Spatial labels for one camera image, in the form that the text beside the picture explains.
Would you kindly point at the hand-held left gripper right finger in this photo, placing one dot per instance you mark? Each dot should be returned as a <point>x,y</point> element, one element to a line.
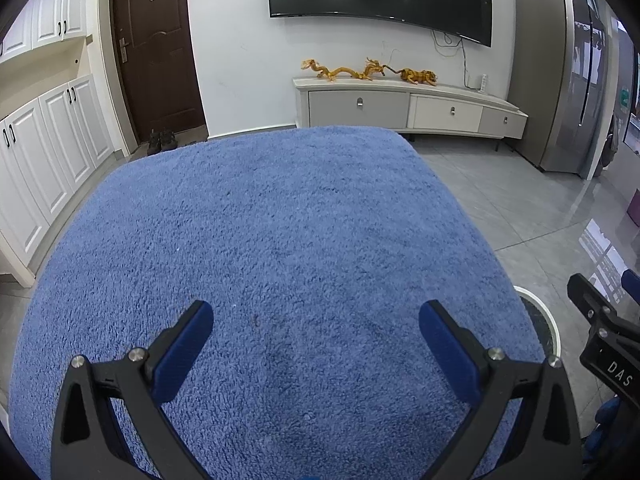
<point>447,355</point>

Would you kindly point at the dark shoe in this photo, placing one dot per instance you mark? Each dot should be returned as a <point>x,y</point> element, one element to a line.
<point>168,140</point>
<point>154,142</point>

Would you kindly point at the dark brown door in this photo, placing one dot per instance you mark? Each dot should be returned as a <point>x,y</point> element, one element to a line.
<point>155,50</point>

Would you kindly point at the blue fluffy mat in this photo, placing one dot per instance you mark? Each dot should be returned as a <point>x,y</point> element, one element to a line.
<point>280,240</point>

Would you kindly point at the golden dragon figurine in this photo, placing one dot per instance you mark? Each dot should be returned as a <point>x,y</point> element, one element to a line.
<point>370,70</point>
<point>325,71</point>

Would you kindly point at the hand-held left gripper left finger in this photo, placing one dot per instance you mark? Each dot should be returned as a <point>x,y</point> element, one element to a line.
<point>182,350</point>

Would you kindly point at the golden tiger figurine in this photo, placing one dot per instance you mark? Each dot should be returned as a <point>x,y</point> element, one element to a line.
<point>420,77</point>

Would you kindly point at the white floor cabinets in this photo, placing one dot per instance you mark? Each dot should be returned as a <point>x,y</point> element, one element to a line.
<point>45,160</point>

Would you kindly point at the stainless steel refrigerator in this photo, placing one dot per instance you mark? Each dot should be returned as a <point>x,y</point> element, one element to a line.
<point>580,85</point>

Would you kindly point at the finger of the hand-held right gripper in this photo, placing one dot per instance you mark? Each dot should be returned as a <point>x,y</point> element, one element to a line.
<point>632,287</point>
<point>592,307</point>

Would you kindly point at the white and grey TV cabinet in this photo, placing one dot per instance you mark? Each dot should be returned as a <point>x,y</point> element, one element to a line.
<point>400,107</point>

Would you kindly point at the grey tall cabinet panel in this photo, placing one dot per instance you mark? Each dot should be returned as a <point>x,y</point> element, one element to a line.
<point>537,60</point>

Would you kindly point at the white trash bin black bag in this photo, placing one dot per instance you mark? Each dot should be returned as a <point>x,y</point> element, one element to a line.
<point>542,322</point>

